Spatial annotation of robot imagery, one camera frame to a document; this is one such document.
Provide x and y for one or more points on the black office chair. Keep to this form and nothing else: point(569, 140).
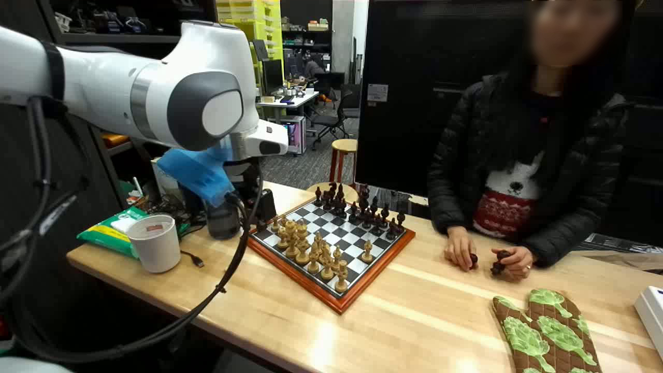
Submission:
point(331, 114)

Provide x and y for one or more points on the round wooden stool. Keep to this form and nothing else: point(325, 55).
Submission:
point(343, 158)

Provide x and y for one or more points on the yellow shelving rack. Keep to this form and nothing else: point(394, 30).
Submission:
point(252, 24)

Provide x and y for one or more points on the wooden chessboard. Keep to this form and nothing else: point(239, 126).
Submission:
point(345, 239)

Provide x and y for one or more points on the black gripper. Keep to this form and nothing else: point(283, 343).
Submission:
point(247, 181)

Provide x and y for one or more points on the person's right forearm black sleeve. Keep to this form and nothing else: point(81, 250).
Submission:
point(445, 198)

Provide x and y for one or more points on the green brown oven mitt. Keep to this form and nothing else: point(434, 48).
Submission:
point(566, 331)
point(524, 343)

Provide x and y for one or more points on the black partition panel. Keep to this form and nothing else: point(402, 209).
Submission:
point(406, 83)

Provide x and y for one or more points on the person's left hand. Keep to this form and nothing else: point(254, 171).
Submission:
point(519, 261)

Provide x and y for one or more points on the paper label on partition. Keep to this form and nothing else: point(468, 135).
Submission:
point(378, 93)

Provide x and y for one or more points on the green wipes pack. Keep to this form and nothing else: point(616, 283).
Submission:
point(110, 232)

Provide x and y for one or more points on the cluttered background desk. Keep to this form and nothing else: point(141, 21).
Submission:
point(292, 99)

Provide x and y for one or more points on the white paper cup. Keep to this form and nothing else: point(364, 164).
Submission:
point(155, 243)

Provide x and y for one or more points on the dark wooden chess piece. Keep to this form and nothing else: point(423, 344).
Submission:
point(374, 209)
point(353, 211)
point(473, 261)
point(389, 227)
point(400, 220)
point(340, 202)
point(380, 223)
point(317, 195)
point(364, 198)
point(497, 263)
point(329, 195)

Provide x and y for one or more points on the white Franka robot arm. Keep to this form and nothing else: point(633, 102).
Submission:
point(103, 89)

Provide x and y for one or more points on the person's right hand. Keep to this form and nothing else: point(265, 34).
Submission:
point(458, 247)

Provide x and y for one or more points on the dark storage shelf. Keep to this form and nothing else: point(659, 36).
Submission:
point(117, 21)

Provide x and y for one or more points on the person's left forearm black sleeve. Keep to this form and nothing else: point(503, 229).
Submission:
point(581, 229)

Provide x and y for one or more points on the tan wooden chess piece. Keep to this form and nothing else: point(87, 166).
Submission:
point(306, 254)
point(343, 279)
point(279, 224)
point(287, 237)
point(295, 247)
point(328, 270)
point(317, 243)
point(338, 260)
point(300, 229)
point(316, 261)
point(368, 252)

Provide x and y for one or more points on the white plastic box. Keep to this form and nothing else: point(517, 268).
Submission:
point(653, 317)

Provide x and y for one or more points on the person in black puffer jacket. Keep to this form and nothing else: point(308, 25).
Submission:
point(510, 124)

